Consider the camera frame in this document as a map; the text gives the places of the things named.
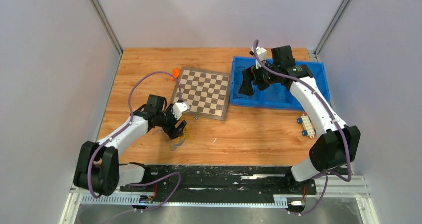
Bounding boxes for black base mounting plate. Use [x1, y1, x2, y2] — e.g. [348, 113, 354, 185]
[120, 165, 317, 203]

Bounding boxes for orange plastic piece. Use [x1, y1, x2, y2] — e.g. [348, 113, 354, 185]
[172, 68, 180, 81]

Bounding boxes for yellow thin cable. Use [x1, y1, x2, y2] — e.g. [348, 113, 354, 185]
[171, 126, 195, 147]

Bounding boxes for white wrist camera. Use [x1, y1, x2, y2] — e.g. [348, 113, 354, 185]
[171, 100, 190, 120]
[250, 46, 267, 62]

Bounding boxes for wooden chessboard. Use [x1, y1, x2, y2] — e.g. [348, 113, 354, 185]
[171, 67, 232, 121]

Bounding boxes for white slotted cable duct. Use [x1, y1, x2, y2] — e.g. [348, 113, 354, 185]
[80, 195, 288, 207]

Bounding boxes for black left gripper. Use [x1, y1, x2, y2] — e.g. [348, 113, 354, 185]
[157, 104, 187, 140]

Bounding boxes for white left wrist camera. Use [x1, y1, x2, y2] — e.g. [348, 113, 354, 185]
[171, 100, 190, 120]

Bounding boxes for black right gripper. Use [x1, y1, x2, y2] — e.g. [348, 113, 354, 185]
[239, 59, 280, 96]

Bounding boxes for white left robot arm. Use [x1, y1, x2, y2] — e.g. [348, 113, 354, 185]
[73, 95, 190, 198]

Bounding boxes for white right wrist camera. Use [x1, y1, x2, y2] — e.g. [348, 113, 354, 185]
[250, 46, 267, 62]

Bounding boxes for white toy car blue wheels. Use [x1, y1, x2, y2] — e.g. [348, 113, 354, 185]
[297, 114, 316, 139]

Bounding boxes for blue plastic divided bin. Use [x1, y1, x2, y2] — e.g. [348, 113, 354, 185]
[230, 56, 330, 110]

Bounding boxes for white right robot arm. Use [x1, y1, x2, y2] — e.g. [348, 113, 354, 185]
[239, 40, 361, 193]

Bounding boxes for right aluminium frame post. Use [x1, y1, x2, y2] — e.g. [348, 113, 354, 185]
[314, 0, 352, 59]

